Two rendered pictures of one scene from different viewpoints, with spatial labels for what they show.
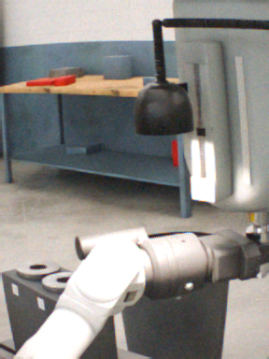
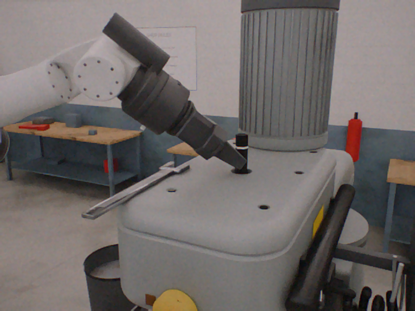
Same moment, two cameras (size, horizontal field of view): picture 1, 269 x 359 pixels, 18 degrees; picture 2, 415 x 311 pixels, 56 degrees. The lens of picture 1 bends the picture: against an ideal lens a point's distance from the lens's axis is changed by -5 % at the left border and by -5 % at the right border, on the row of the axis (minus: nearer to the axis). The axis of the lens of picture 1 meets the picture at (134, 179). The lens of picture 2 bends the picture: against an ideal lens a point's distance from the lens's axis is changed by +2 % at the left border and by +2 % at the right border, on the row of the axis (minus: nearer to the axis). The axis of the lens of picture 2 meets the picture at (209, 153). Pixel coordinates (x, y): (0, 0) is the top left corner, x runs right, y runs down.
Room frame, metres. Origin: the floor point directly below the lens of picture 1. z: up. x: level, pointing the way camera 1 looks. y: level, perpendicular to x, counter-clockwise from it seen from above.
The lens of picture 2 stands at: (0.59, 0.09, 2.10)
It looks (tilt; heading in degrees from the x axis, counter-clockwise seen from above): 15 degrees down; 340
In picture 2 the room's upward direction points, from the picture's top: straight up
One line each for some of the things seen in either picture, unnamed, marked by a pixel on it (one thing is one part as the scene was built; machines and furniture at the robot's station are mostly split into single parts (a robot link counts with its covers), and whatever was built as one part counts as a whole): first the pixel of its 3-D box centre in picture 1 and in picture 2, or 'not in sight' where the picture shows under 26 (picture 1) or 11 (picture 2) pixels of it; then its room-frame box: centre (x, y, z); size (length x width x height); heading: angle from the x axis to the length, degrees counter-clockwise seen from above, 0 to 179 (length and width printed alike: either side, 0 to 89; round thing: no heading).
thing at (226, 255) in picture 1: (205, 262); not in sight; (1.15, -0.09, 1.24); 0.13 x 0.12 x 0.10; 19
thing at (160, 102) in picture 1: (162, 105); not in sight; (1.05, -0.04, 1.47); 0.07 x 0.07 x 0.06
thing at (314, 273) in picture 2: not in sight; (327, 232); (1.10, -0.31, 1.79); 0.45 x 0.04 x 0.04; 134
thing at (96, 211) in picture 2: not in sight; (142, 185); (1.15, 0.00, 1.89); 0.24 x 0.04 x 0.01; 137
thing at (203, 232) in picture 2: not in sight; (243, 210); (1.19, -0.19, 1.81); 0.47 x 0.26 x 0.16; 134
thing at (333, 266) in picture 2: not in sight; (320, 285); (1.12, -0.32, 1.66); 0.12 x 0.04 x 0.04; 134
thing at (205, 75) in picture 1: (208, 118); not in sight; (1.10, -0.10, 1.45); 0.04 x 0.04 x 0.21; 44
